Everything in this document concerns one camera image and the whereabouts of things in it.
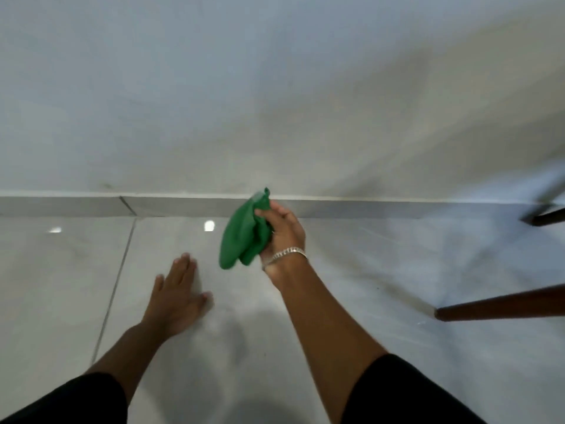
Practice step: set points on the green cloth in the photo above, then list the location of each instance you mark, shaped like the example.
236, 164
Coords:
242, 236

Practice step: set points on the person's left little finger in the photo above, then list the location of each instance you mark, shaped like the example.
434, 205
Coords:
158, 288

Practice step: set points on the grey baseboard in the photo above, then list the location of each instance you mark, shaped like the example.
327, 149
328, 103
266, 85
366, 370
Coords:
88, 206

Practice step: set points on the person's right thumb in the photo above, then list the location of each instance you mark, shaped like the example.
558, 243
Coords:
264, 214

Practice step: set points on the person's right forearm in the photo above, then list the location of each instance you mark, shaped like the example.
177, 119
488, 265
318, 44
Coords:
324, 331

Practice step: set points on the person's black right sleeve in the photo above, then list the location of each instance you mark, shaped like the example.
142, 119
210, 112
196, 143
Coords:
397, 392

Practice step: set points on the person's right hand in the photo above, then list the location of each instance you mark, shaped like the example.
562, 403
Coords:
284, 233

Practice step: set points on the person's left hand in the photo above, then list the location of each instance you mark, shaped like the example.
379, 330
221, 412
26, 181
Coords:
173, 304

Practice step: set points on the brown wooden furniture leg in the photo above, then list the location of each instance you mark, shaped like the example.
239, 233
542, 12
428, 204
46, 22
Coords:
503, 305
547, 216

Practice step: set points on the person's black sleeve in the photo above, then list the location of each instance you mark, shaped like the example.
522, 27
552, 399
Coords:
66, 404
397, 392

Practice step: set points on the person's black left sleeve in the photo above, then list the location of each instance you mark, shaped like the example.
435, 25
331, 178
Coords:
66, 404

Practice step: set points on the person's left thumb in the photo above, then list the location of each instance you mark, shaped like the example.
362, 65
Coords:
204, 301

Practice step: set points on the person's left forearm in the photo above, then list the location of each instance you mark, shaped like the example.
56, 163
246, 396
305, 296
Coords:
132, 353

